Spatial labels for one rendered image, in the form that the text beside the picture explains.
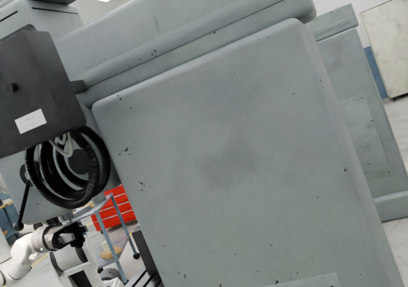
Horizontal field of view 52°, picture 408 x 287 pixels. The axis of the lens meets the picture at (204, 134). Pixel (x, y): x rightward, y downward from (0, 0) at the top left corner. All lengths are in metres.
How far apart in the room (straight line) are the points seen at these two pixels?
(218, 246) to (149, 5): 0.58
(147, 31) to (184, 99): 0.23
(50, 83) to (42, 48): 0.07
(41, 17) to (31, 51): 0.36
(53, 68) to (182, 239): 0.46
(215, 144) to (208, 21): 0.29
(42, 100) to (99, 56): 0.27
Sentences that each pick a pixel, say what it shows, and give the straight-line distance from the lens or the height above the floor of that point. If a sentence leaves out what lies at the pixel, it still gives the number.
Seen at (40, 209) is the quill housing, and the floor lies 1.35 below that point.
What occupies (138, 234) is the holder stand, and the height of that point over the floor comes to 1.08.
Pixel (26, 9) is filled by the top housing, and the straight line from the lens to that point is 1.21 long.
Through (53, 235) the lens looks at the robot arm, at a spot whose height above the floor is 1.25.
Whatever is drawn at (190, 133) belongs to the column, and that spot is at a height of 1.42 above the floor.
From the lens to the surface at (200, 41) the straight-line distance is 0.99.
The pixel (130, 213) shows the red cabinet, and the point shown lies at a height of 0.19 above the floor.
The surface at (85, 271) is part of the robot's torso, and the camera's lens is 2.18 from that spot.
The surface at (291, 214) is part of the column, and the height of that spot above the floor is 1.19.
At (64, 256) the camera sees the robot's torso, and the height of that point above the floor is 1.02.
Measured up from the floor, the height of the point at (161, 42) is 1.64.
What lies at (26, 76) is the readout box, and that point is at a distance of 0.89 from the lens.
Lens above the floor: 1.48
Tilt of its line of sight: 5 degrees down
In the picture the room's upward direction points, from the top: 21 degrees counter-clockwise
